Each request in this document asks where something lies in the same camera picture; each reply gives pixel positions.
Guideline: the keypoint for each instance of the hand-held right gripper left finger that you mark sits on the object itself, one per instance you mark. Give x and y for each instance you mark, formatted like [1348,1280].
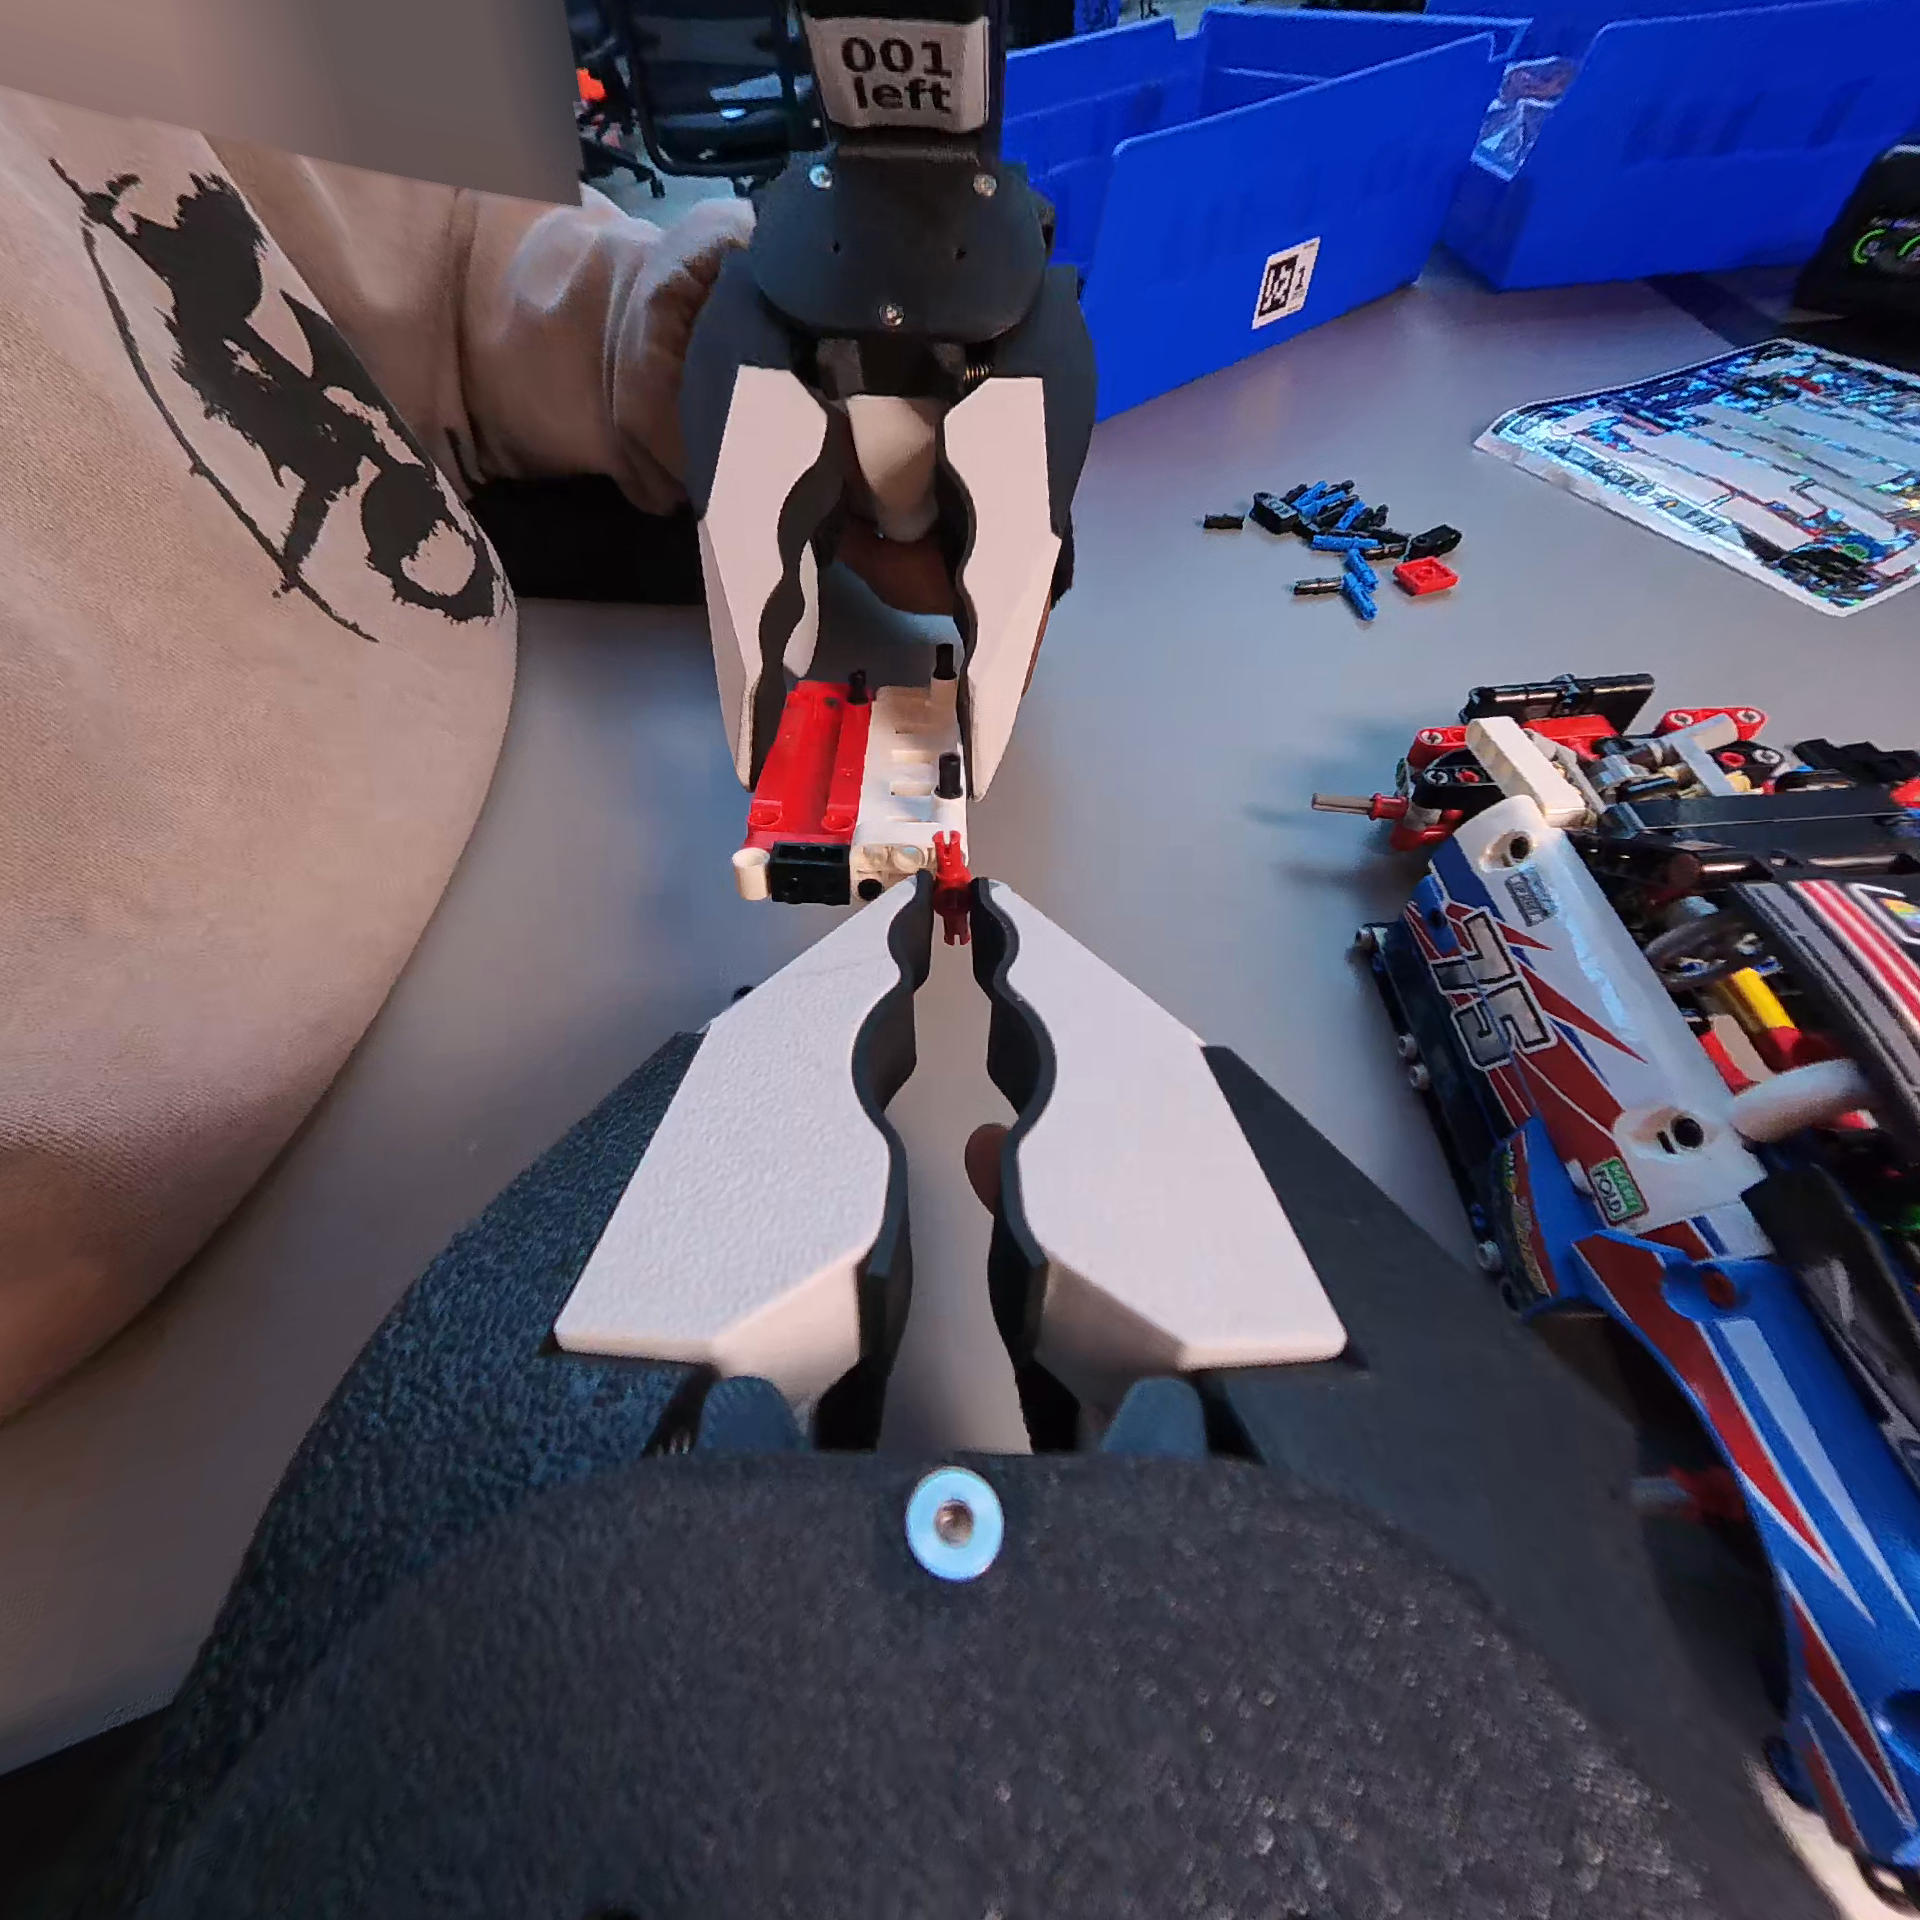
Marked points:
[735,1200]

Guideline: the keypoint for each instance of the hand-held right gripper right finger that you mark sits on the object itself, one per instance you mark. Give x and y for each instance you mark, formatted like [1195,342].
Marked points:
[1171,1200]

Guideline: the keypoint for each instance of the black power bank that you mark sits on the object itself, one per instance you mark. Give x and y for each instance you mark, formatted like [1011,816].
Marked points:
[1861,241]

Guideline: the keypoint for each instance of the small white lego piece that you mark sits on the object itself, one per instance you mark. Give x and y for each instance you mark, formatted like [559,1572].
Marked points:
[751,874]

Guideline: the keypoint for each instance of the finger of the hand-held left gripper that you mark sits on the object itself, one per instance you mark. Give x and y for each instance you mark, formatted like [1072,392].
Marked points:
[743,571]
[1005,571]

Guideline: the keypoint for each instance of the small red lego pin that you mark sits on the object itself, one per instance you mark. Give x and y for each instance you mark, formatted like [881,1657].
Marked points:
[950,879]

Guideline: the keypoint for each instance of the person's left hand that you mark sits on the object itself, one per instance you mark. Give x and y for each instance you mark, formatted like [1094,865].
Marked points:
[901,578]

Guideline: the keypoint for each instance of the person's left forearm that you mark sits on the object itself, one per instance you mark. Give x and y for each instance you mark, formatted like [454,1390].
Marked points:
[600,345]

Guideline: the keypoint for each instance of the holographic sticker sheet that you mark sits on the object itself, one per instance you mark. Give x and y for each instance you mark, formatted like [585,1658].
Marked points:
[1711,465]

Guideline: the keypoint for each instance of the crumpled clear plastic bag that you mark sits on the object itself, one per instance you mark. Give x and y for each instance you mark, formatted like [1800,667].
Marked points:
[1523,112]

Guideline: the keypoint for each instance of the person's right hand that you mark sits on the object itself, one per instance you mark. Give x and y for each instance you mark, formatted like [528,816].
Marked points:
[982,1170]

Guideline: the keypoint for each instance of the white red lego assembly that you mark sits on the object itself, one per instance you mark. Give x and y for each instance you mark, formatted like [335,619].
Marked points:
[854,781]

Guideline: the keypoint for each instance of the black office chair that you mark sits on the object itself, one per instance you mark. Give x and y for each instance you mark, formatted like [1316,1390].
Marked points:
[720,75]

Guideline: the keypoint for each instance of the pile of small lego pins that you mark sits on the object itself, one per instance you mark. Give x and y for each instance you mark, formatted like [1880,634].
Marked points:
[1335,540]

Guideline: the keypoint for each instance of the blue white lego race car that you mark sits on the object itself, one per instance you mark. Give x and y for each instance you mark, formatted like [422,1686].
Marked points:
[1650,1125]

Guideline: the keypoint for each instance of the blue plastic bin white tag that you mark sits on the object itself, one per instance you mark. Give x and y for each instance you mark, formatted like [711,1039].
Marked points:
[1245,195]

